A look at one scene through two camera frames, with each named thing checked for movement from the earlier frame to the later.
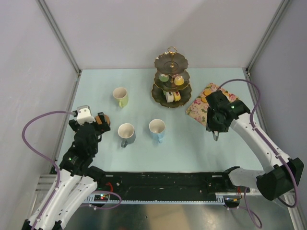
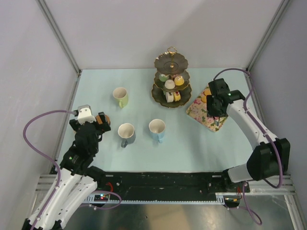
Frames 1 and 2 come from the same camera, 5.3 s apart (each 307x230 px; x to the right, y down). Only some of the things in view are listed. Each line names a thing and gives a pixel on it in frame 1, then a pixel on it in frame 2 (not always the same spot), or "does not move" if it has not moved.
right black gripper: x=210 y=126 to x=210 y=112
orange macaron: x=203 y=99 does not move
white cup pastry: x=169 y=97 does not move
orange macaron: x=207 y=92 does not move
